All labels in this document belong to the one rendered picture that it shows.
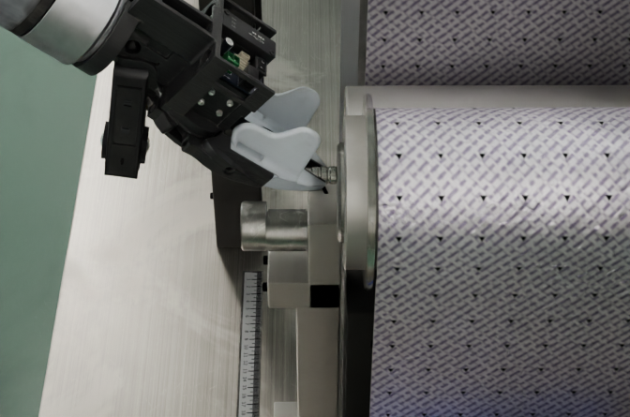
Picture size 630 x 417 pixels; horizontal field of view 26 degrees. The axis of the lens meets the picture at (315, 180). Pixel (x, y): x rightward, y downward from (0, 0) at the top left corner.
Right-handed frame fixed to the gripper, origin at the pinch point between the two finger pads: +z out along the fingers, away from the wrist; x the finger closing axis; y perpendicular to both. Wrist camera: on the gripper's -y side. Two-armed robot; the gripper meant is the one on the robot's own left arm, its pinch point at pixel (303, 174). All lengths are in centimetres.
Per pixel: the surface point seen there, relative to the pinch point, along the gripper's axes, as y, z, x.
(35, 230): -131, 40, 113
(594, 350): 6.3, 24.1, -8.4
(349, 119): 6.3, -1.0, 0.2
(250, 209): -6.6, 0.1, 1.3
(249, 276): -30.3, 18.3, 20.6
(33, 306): -129, 42, 93
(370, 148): 8.4, -1.0, -4.7
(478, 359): -0.2, 18.0, -8.4
